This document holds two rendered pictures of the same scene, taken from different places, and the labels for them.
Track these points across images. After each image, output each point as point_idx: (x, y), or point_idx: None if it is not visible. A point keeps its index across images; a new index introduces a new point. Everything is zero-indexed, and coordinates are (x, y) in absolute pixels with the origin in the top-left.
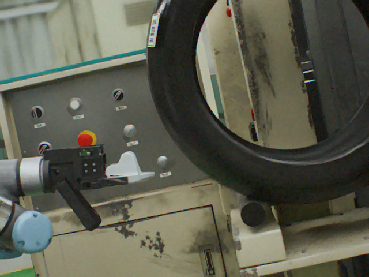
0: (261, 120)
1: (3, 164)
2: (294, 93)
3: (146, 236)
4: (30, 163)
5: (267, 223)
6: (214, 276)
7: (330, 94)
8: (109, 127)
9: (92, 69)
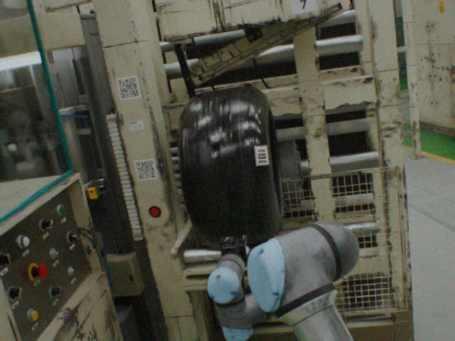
0: (173, 212)
1: (233, 266)
2: (176, 192)
3: (89, 332)
4: (237, 258)
5: None
6: (114, 340)
7: (114, 197)
8: (43, 254)
9: (41, 204)
